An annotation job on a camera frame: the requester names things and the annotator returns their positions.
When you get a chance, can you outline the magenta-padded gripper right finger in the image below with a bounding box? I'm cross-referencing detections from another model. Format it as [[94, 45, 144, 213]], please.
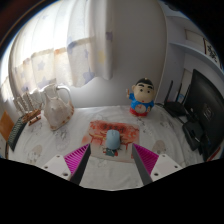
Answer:
[[131, 142, 184, 186]]

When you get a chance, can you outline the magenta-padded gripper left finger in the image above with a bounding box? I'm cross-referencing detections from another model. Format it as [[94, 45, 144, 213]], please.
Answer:
[[40, 142, 92, 186]]

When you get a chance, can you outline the light blue computer mouse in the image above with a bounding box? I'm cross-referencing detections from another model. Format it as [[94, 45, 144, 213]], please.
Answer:
[[104, 129, 121, 151]]

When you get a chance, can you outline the white printed tablecloth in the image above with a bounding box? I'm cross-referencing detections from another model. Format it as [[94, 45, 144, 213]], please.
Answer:
[[4, 104, 214, 191]]

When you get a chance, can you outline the white conch shell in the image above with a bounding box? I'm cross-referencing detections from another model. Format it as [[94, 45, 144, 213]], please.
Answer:
[[39, 83, 75, 131]]

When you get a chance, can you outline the small black box device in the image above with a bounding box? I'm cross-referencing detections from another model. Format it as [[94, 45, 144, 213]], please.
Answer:
[[182, 120, 205, 152]]

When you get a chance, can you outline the black router with antennas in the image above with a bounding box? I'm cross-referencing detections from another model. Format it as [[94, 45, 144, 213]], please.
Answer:
[[163, 79, 193, 118]]

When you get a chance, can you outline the cartoon boy figurine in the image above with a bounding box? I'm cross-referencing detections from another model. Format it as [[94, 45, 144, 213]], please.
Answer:
[[125, 77, 156, 118]]

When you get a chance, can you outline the wooden model sailing ship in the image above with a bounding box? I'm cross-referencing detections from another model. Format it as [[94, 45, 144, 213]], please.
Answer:
[[13, 91, 44, 127]]

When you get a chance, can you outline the black monitor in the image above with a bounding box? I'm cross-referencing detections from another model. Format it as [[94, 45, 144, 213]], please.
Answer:
[[183, 68, 224, 162]]

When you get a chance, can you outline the orange wooden chair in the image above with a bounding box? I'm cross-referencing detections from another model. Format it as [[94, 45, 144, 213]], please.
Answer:
[[0, 109, 15, 143]]

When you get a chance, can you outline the white star-print curtain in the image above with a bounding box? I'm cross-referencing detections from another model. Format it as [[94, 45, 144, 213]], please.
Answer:
[[0, 0, 114, 104]]

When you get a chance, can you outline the white wall shelf unit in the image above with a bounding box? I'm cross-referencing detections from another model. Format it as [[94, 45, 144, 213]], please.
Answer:
[[159, 3, 224, 81]]

